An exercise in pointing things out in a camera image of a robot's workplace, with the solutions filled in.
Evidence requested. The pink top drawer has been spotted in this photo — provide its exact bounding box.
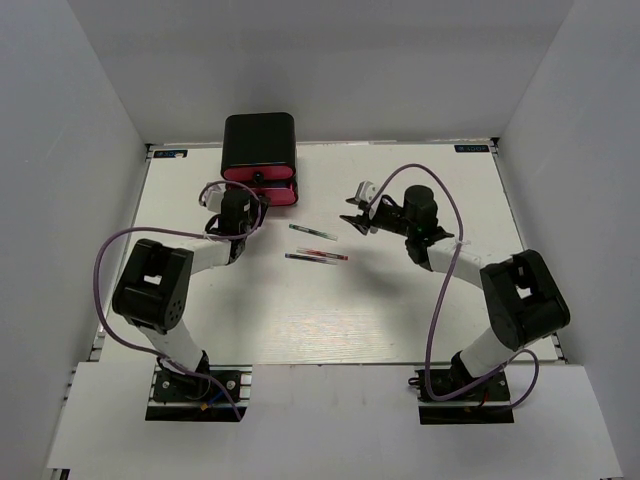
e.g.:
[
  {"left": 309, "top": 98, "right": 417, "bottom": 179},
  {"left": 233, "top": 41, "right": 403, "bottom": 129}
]
[{"left": 221, "top": 165, "right": 295, "bottom": 183}]

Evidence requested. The pink drawer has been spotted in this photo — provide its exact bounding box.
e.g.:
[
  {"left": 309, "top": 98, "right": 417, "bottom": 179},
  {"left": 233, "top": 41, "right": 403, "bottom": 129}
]
[
  {"left": 221, "top": 165, "right": 295, "bottom": 183},
  {"left": 252, "top": 183, "right": 298, "bottom": 207}
]

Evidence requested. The green pen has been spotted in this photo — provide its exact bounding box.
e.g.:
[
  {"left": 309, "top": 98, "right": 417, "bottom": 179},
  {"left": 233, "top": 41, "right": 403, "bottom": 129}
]
[{"left": 288, "top": 223, "right": 338, "bottom": 241}]

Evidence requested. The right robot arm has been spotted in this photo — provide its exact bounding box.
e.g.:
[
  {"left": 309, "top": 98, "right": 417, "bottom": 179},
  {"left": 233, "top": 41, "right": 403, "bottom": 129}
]
[{"left": 341, "top": 181, "right": 570, "bottom": 399}]

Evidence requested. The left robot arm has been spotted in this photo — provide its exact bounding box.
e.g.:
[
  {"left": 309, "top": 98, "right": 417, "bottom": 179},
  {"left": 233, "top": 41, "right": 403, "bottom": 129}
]
[{"left": 112, "top": 189, "right": 270, "bottom": 399}]

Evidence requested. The blue pen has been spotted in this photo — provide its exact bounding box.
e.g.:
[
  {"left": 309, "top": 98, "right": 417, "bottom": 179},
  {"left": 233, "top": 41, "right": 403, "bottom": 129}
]
[{"left": 284, "top": 253, "right": 337, "bottom": 265}]

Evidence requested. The black drawer cabinet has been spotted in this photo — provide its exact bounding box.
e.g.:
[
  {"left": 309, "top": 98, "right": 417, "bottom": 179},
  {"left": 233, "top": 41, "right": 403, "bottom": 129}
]
[{"left": 220, "top": 112, "right": 298, "bottom": 192}]

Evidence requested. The red pen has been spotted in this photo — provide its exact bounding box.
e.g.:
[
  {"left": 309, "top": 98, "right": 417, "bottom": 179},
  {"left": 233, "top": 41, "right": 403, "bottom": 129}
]
[{"left": 296, "top": 247, "right": 349, "bottom": 261}]

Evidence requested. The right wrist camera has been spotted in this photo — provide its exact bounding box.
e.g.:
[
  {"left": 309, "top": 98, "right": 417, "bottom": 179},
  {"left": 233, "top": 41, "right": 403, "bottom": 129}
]
[{"left": 354, "top": 180, "right": 378, "bottom": 203}]

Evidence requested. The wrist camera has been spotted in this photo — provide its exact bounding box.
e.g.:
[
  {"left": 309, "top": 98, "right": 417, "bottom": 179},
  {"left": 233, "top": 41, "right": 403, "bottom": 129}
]
[
  {"left": 354, "top": 180, "right": 378, "bottom": 203},
  {"left": 198, "top": 184, "right": 226, "bottom": 213}
]

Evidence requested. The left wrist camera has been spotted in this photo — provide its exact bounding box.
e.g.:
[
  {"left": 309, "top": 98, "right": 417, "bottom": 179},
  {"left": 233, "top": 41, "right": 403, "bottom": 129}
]
[{"left": 198, "top": 184, "right": 226, "bottom": 213}]

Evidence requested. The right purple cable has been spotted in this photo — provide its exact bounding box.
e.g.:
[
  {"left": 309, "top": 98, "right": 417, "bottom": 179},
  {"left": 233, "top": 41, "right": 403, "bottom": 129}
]
[{"left": 372, "top": 163, "right": 541, "bottom": 412}]

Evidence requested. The purple cable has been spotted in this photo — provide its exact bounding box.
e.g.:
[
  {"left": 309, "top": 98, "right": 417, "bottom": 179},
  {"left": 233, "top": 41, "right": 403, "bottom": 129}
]
[
  {"left": 372, "top": 163, "right": 541, "bottom": 412},
  {"left": 93, "top": 180, "right": 265, "bottom": 420}
]

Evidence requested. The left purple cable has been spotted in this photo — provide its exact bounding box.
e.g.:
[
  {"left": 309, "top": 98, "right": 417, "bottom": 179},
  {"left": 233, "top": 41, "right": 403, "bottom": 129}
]
[{"left": 93, "top": 180, "right": 265, "bottom": 420}]

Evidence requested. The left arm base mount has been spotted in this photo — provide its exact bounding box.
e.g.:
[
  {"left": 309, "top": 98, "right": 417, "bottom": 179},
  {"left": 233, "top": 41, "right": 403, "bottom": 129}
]
[{"left": 145, "top": 366, "right": 253, "bottom": 423}]

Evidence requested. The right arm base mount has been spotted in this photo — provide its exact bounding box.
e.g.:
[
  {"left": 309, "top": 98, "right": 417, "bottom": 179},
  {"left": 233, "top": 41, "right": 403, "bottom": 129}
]
[{"left": 408, "top": 369, "right": 514, "bottom": 426}]

